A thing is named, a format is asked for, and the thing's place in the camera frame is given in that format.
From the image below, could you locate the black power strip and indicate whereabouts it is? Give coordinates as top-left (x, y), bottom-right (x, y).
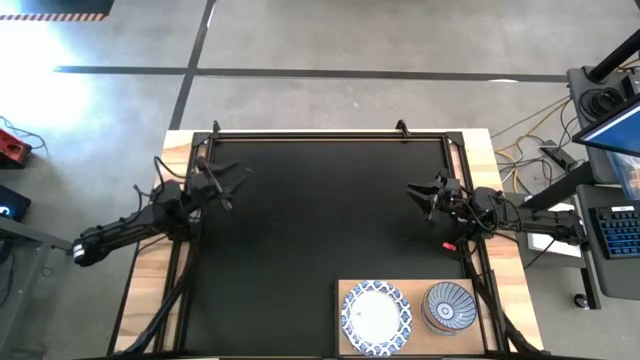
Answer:
top-left (539, 142), bottom-right (576, 171)

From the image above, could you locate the black pole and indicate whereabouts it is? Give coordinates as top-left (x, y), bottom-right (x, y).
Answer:
top-left (587, 29), bottom-right (640, 84)

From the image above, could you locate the black backlit keyboard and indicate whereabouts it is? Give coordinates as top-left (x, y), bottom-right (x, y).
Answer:
top-left (588, 203), bottom-right (640, 260)

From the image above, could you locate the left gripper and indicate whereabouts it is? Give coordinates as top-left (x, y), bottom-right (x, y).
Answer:
top-left (188, 158), bottom-right (254, 211)

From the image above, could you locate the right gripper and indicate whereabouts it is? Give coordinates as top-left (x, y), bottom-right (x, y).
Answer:
top-left (407, 169), bottom-right (469, 224)

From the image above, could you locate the black device with light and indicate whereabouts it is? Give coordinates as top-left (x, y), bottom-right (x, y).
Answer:
top-left (0, 184), bottom-right (32, 223)

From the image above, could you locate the grey equipment cart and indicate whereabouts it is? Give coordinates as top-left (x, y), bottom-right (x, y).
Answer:
top-left (566, 64), bottom-right (640, 185)

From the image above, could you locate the grey desk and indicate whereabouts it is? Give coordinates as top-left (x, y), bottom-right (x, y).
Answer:
top-left (574, 183), bottom-right (640, 301)

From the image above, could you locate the coiled black cable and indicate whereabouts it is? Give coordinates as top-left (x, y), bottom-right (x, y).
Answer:
top-left (578, 87), bottom-right (626, 119)

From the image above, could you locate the computer monitor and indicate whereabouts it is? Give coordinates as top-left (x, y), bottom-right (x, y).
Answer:
top-left (572, 94), bottom-right (640, 159)

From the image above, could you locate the white paper sheet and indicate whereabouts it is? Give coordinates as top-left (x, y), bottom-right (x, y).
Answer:
top-left (527, 202), bottom-right (584, 259)

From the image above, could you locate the wood-topped metal shelf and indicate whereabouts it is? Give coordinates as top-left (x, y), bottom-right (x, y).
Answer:
top-left (333, 277), bottom-right (485, 358)

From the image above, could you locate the dark patterned ceramic bowl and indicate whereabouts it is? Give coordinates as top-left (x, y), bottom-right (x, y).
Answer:
top-left (423, 281), bottom-right (480, 335)

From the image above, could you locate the black desk leg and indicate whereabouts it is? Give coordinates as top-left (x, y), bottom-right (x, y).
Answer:
top-left (519, 159), bottom-right (596, 211)

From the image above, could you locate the blue printed box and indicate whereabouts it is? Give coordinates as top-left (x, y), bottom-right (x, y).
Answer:
top-left (607, 151), bottom-right (640, 201)

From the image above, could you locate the blue patterned paper bowl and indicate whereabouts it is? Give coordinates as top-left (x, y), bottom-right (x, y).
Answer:
top-left (340, 279), bottom-right (414, 357)

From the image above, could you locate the black hazard-striped floor mat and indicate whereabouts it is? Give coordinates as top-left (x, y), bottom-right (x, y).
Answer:
top-left (0, 0), bottom-right (115, 22)

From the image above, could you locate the red box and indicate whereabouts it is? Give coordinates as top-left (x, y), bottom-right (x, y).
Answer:
top-left (0, 128), bottom-right (32, 170)

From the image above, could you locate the grey metal stand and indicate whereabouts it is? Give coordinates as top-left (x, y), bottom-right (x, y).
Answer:
top-left (0, 214), bottom-right (84, 356)

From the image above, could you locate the black table mat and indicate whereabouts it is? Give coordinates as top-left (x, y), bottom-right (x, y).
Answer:
top-left (207, 138), bottom-right (466, 357)

